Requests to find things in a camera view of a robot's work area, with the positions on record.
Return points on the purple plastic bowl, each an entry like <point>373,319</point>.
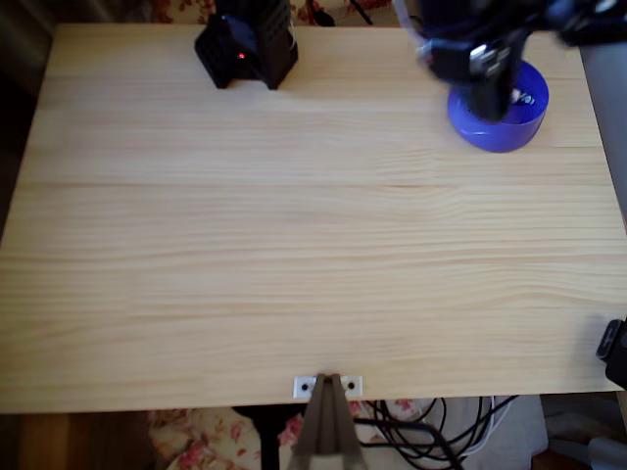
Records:
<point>495,137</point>

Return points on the white metal bracket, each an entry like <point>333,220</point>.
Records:
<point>304,387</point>

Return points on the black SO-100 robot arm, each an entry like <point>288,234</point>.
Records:
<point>274,49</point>

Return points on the metal table clamp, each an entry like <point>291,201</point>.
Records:
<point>325,431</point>

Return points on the black webcam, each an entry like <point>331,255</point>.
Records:
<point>614,352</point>

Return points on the candy with blue ends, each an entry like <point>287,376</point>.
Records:
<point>524,98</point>

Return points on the black floor stand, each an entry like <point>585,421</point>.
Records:
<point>269,440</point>

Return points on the grey upholstered seat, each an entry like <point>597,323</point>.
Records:
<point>607,122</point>

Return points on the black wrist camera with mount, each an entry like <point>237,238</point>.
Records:
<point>593,35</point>

